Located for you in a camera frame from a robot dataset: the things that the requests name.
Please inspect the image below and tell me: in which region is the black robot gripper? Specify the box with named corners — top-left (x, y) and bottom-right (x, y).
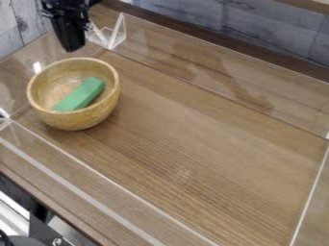
top-left (42, 0), bottom-right (93, 52)

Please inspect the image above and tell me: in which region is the green rectangular block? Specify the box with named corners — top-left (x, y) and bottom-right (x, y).
top-left (51, 77), bottom-right (106, 111)

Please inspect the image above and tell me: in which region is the wooden bowl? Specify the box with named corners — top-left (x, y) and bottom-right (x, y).
top-left (27, 57), bottom-right (121, 131)

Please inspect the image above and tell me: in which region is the clear acrylic corner bracket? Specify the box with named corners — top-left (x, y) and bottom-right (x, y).
top-left (85, 13), bottom-right (127, 50)

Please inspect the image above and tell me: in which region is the clear acrylic barrier wall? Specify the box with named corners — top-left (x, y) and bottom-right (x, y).
top-left (0, 14), bottom-right (329, 246)

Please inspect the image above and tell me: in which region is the black metal bracket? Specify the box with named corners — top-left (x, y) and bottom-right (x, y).
top-left (28, 214), bottom-right (75, 246)

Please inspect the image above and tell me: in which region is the black cable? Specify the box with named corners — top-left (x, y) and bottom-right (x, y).
top-left (0, 229), bottom-right (16, 246)

